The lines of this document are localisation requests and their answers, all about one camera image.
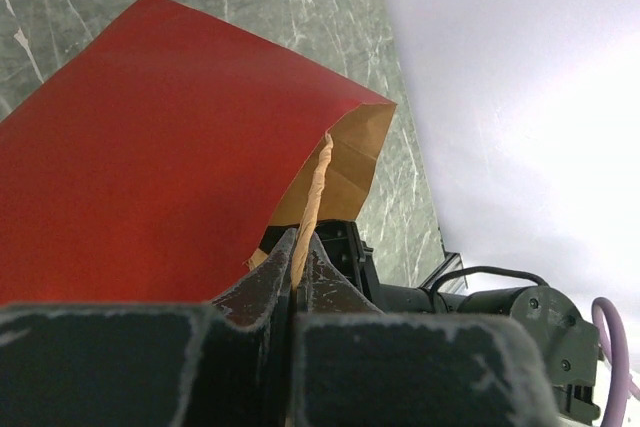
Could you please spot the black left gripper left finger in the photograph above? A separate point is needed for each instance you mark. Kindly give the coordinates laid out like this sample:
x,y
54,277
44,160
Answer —
x,y
214,363

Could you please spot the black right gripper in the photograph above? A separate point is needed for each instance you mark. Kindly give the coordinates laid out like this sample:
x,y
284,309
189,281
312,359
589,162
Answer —
x,y
353,258

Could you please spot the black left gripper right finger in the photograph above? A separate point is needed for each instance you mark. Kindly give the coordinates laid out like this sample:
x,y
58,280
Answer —
x,y
354,365

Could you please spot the red paper bag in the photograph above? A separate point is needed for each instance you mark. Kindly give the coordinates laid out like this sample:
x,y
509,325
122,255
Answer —
x,y
149,167

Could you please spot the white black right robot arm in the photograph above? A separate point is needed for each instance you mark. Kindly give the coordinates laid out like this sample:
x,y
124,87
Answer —
x,y
568,344

